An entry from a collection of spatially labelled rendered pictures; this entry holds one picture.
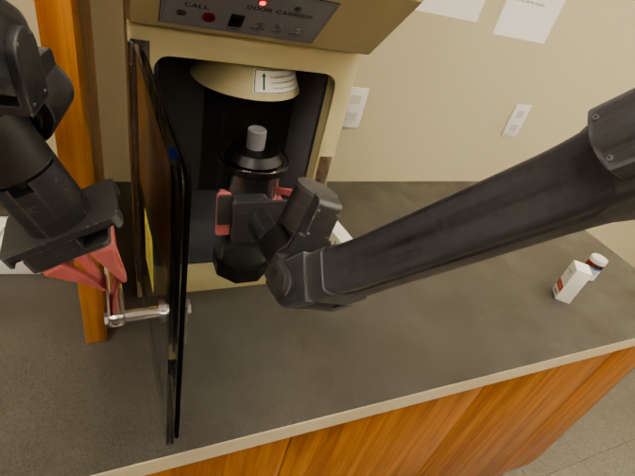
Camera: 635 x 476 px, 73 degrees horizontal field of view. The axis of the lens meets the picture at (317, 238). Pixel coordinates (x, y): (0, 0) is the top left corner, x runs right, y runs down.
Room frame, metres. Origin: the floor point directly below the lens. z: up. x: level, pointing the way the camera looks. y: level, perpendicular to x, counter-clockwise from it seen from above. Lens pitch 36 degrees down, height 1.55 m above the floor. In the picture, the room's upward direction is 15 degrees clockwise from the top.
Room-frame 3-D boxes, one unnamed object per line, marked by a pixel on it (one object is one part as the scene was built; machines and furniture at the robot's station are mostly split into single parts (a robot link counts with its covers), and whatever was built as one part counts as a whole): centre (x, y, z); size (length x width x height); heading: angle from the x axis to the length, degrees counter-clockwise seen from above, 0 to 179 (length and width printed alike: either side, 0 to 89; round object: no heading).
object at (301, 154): (0.71, 0.21, 1.19); 0.26 x 0.24 x 0.35; 120
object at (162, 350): (0.38, 0.19, 1.19); 0.30 x 0.01 x 0.40; 33
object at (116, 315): (0.30, 0.17, 1.20); 0.10 x 0.05 x 0.03; 33
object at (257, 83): (0.70, 0.18, 1.34); 0.18 x 0.18 x 0.05
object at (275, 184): (0.59, 0.13, 1.14); 0.11 x 0.11 x 0.21
